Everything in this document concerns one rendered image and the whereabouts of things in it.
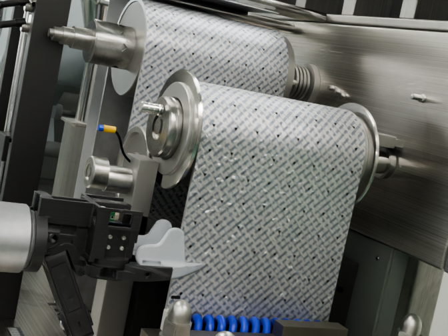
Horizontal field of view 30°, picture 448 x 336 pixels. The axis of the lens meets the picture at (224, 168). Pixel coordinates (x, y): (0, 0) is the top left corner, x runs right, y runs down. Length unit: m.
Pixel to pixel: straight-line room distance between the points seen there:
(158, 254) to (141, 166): 0.13
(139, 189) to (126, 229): 0.12
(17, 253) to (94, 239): 0.08
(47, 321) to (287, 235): 0.45
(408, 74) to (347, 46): 0.16
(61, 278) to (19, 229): 0.08
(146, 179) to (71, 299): 0.19
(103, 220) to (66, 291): 0.09
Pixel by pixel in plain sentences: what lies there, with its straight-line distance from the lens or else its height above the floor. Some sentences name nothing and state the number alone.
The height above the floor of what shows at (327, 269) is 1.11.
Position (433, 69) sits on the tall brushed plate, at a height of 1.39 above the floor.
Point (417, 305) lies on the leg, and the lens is 1.40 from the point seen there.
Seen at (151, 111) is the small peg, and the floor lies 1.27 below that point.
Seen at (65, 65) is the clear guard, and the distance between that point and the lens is 1.99.
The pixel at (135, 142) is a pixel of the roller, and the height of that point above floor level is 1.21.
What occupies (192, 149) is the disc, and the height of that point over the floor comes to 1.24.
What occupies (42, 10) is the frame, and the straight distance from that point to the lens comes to 1.25.
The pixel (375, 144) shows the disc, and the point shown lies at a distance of 1.10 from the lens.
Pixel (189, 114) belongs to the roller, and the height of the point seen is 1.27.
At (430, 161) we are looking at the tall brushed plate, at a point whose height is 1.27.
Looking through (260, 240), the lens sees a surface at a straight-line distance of 1.04.
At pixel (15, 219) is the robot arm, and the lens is 0.90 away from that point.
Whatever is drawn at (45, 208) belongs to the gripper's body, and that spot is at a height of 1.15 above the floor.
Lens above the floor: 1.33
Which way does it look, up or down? 7 degrees down
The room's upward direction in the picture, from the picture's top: 12 degrees clockwise
